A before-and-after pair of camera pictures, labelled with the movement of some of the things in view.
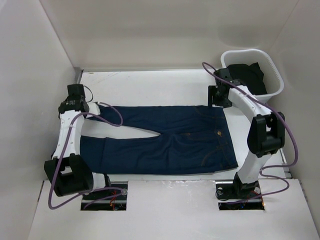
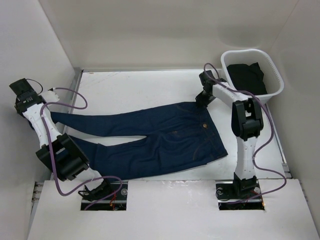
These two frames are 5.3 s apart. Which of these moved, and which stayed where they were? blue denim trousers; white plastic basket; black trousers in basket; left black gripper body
Moved: left black gripper body; blue denim trousers
Stayed: black trousers in basket; white plastic basket
